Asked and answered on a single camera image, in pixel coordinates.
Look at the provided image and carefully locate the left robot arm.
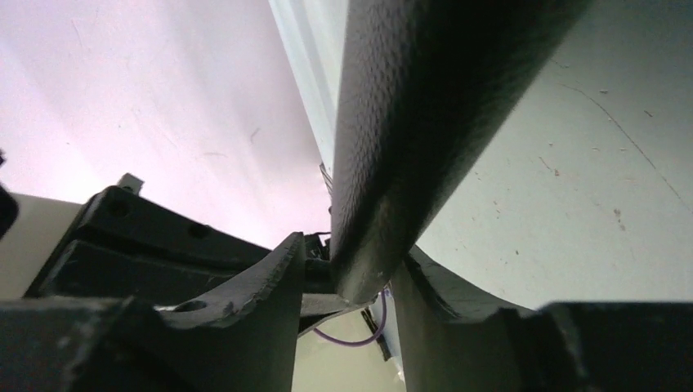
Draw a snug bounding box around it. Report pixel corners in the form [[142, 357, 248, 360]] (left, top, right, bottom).
[[1, 186, 348, 341]]

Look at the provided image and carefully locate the black zippered tool case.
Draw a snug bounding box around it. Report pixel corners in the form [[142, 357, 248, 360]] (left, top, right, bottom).
[[330, 1, 590, 303]]

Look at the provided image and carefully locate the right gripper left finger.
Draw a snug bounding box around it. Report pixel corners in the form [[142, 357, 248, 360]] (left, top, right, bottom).
[[1, 233, 305, 391]]

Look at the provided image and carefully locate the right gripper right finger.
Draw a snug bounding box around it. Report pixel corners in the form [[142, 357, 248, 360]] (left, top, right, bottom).
[[392, 248, 692, 391]]

